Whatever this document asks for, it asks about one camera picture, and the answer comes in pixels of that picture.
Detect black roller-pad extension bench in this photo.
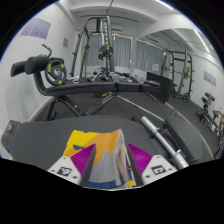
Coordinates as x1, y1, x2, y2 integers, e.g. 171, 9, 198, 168
9, 43, 163, 122

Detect long ceiling light strip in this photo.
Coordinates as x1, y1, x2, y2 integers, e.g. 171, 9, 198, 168
154, 0, 174, 11
193, 29, 211, 54

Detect grey window curtain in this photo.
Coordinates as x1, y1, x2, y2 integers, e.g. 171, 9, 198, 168
134, 39, 164, 73
86, 33, 133, 69

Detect pile of dumbbells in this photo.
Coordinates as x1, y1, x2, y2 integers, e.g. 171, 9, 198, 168
87, 68, 148, 84

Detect silver barbell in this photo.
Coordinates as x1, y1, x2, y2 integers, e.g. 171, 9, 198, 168
118, 94, 190, 170

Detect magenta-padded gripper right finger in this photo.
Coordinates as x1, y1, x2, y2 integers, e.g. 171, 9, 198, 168
124, 142, 179, 188

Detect black yellow weight plate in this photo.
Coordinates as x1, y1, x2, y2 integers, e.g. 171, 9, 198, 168
98, 44, 114, 61
44, 57, 68, 87

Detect black box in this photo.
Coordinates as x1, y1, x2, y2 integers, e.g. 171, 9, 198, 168
145, 71, 173, 104

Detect grey cable rack machine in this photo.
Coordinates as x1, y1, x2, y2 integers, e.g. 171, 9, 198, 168
69, 14, 116, 81

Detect black padded weight bench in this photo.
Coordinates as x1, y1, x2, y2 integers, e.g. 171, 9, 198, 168
164, 115, 204, 165
0, 114, 168, 172

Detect yellow orange printed towel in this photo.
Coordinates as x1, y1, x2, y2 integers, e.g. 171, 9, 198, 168
62, 128, 138, 190

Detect large purple wall poster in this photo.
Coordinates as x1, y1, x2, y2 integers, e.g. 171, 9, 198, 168
19, 17, 52, 40

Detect black squat rack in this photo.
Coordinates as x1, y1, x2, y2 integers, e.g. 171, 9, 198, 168
161, 49, 194, 104

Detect small purple wall poster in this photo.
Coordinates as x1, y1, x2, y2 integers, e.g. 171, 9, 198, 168
203, 70, 218, 88

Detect black dumbbell stand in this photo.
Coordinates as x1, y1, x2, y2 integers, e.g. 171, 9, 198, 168
196, 91, 218, 129

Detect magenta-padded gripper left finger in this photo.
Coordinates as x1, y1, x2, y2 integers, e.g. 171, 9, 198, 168
47, 143, 98, 187

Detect metal key bunch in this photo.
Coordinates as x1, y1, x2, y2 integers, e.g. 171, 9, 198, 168
4, 122, 14, 133

